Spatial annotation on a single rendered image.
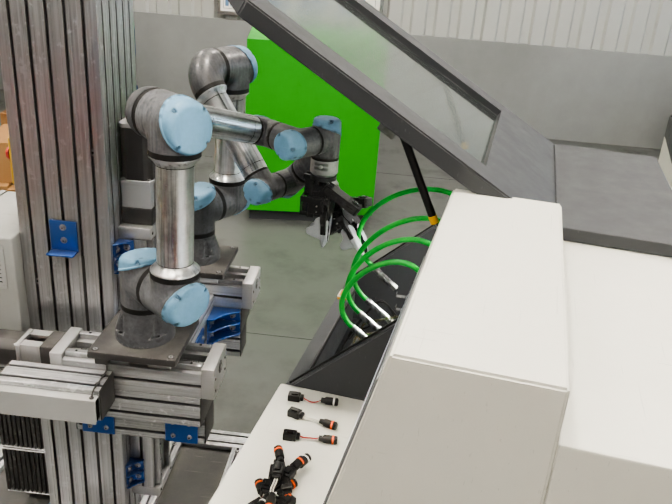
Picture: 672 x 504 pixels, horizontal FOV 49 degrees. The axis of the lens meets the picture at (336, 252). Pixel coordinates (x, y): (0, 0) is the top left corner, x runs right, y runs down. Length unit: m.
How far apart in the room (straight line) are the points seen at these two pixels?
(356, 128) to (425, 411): 4.40
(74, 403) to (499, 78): 7.12
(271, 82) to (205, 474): 3.10
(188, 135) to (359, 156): 3.80
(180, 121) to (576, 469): 1.02
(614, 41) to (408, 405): 7.84
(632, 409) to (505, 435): 0.20
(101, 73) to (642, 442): 1.44
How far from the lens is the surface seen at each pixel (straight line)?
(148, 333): 1.90
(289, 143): 1.86
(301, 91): 5.21
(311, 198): 2.00
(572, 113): 8.71
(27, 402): 1.98
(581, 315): 1.30
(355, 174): 5.38
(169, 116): 1.58
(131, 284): 1.85
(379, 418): 0.99
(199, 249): 2.32
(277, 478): 1.55
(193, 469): 2.83
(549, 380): 0.95
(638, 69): 8.77
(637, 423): 1.07
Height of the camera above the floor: 2.04
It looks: 24 degrees down
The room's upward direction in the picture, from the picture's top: 4 degrees clockwise
